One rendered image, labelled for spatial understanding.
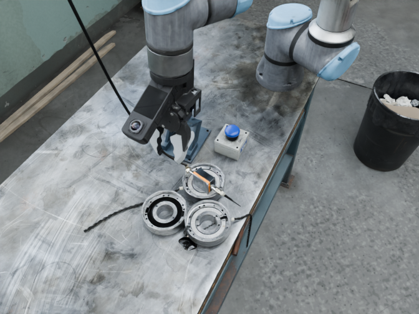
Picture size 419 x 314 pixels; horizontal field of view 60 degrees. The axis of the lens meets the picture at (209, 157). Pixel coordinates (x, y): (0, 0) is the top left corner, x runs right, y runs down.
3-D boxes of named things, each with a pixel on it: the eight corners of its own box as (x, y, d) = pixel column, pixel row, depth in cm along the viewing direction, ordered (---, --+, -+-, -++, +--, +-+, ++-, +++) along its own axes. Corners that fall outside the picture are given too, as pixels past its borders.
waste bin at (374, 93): (404, 186, 184) (447, 130, 150) (340, 162, 194) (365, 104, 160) (415, 141, 202) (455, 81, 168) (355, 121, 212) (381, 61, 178)
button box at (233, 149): (237, 161, 96) (239, 149, 92) (214, 151, 98) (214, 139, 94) (250, 140, 100) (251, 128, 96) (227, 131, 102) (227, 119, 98)
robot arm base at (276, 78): (266, 57, 123) (269, 30, 115) (309, 69, 118) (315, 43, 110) (248, 83, 115) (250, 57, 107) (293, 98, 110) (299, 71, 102)
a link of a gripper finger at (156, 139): (172, 142, 79) (178, 112, 72) (157, 159, 75) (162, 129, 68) (160, 135, 80) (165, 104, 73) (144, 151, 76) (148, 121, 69)
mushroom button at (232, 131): (235, 149, 95) (235, 136, 91) (221, 144, 96) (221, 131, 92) (241, 139, 97) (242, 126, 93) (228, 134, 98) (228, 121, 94)
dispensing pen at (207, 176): (243, 206, 84) (189, 169, 91) (244, 197, 80) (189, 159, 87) (237, 212, 83) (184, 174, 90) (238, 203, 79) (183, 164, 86)
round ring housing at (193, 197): (220, 169, 94) (220, 159, 91) (229, 203, 88) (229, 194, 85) (180, 175, 93) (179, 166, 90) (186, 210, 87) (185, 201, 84)
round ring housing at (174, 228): (139, 235, 83) (136, 227, 80) (149, 197, 89) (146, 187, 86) (184, 240, 82) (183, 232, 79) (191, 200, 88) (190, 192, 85)
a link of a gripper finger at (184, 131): (194, 149, 70) (187, 111, 64) (190, 154, 69) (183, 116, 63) (174, 144, 72) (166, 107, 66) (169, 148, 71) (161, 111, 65)
